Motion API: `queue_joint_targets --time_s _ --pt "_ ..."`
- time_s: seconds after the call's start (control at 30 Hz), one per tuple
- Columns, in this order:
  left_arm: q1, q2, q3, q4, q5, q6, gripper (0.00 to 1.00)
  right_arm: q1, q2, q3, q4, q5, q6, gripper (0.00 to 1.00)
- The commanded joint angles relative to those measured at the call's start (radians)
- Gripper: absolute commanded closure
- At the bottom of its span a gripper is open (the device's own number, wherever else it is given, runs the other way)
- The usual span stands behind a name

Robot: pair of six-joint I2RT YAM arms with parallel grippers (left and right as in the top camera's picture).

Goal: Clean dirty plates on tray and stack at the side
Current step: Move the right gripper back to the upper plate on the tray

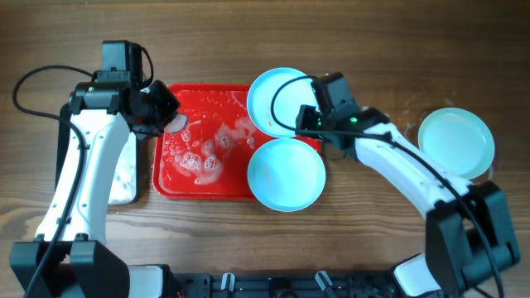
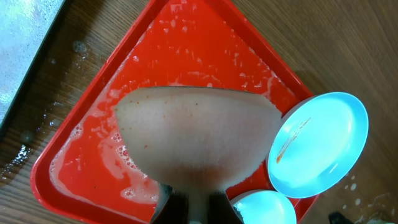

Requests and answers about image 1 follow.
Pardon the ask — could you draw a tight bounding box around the blue plate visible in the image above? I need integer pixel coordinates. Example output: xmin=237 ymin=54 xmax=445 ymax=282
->
xmin=247 ymin=67 xmax=317 ymax=138
xmin=247 ymin=138 xmax=326 ymax=212

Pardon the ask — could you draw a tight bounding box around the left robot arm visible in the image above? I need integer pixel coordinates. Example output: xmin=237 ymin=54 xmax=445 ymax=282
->
xmin=10 ymin=80 xmax=181 ymax=297

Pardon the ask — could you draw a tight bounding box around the pale green plate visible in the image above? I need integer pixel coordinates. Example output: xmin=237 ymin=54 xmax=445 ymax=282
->
xmin=417 ymin=108 xmax=495 ymax=179

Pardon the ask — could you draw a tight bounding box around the black tub of soapy water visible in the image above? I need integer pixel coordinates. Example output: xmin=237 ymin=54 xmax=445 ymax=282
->
xmin=55 ymin=123 xmax=138 ymax=205

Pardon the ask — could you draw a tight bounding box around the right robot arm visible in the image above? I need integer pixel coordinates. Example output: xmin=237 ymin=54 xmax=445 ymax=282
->
xmin=295 ymin=72 xmax=521 ymax=297

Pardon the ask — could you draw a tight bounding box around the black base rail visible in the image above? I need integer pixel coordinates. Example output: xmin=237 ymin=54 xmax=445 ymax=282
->
xmin=174 ymin=271 xmax=405 ymax=298

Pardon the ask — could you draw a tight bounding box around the pink sponge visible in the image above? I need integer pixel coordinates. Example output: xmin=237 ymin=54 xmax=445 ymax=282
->
xmin=165 ymin=113 xmax=189 ymax=134

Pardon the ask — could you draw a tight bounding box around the red plastic tray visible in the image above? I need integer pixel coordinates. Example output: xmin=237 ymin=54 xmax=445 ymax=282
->
xmin=152 ymin=83 xmax=325 ymax=202

